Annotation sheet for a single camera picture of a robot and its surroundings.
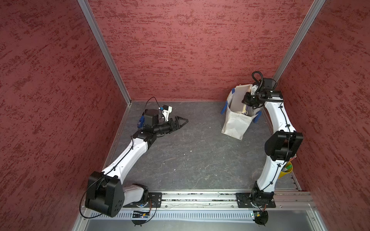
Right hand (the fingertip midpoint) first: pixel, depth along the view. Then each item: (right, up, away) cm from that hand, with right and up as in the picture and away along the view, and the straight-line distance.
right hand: (242, 102), depth 90 cm
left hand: (-37, -14, -13) cm, 42 cm away
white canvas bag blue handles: (-4, -8, -4) cm, 10 cm away
